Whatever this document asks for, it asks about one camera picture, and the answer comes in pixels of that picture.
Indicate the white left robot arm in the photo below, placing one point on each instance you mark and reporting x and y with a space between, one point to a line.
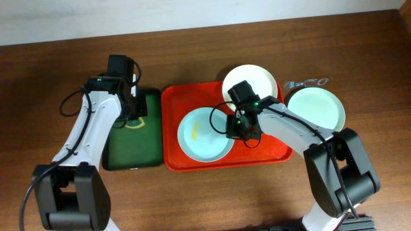
69 191

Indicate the yellow green sponge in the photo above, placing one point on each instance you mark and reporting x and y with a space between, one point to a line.
135 124

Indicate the pale green plate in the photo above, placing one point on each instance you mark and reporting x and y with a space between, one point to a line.
318 106

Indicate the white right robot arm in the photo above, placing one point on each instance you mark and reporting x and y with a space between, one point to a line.
340 172

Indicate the light blue plate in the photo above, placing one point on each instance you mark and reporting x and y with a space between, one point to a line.
198 140

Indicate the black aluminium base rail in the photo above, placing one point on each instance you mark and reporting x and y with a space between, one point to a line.
364 223

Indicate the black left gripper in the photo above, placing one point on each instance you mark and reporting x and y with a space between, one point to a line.
140 107

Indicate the dark green tray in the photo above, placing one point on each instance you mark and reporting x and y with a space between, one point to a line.
129 149

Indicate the red plastic tray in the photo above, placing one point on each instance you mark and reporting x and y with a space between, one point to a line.
179 100

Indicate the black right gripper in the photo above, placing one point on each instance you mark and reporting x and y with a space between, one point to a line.
239 131

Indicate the cream white plate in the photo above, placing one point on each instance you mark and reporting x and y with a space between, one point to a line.
261 81

